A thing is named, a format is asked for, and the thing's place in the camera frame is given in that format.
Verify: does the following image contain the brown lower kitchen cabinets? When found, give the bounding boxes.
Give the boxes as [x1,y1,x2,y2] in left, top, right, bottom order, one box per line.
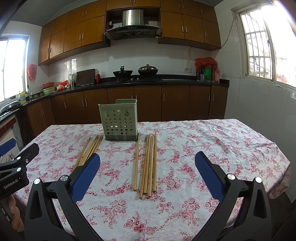
[16,84,228,144]

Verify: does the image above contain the black wok with utensils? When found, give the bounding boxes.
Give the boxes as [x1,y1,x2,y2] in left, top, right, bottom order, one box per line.
[113,66,133,81]

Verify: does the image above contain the person's left hand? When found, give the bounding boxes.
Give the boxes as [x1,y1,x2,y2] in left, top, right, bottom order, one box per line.
[8,195,24,232]

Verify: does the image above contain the yellow detergent bottle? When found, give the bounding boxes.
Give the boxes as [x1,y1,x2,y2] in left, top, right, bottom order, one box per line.
[18,91,27,104]

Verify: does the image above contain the green basin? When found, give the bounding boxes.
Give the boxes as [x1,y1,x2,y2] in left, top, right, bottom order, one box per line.
[42,86,56,95]

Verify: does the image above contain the red basin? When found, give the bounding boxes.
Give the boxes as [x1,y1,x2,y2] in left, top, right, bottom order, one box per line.
[43,82,55,88]

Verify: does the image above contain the red hanging plastic bag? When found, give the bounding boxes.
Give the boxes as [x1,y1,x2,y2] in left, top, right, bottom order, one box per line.
[27,64,38,81]

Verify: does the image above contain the floral white tablecloth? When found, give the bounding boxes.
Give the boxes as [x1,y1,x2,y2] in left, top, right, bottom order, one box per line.
[14,118,292,241]

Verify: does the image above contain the green perforated utensil holder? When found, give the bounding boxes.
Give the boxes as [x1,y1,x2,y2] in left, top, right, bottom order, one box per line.
[98,99,138,141]

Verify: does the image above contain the left window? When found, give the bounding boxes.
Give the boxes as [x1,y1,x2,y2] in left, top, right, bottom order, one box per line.
[1,36,28,102]

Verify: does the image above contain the dark wooden cutting board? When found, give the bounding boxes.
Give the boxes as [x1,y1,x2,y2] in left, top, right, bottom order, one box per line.
[76,69,96,86]

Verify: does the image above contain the red bottle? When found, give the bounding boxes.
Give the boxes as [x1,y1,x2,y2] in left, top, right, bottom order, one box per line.
[95,71,100,83]

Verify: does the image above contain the black lidded wok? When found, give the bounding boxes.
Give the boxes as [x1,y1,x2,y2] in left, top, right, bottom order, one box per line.
[138,64,158,77]

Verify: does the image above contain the green container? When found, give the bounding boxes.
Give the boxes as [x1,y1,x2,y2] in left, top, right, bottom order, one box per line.
[204,67,212,81]

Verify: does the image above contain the red plastic bag on condiments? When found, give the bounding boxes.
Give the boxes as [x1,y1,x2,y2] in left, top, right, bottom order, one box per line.
[195,57,217,68]

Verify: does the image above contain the steel range hood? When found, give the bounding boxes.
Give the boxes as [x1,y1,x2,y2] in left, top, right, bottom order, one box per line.
[104,8,161,41]

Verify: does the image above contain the barred right window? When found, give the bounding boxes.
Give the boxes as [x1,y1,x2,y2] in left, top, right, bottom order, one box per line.
[231,1,295,88]

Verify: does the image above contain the wall power outlet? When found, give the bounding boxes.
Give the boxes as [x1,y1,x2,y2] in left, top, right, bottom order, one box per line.
[183,68,192,73]

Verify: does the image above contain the brown upper wall cabinets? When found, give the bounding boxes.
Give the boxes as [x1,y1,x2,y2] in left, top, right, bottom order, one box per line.
[38,1,221,65]

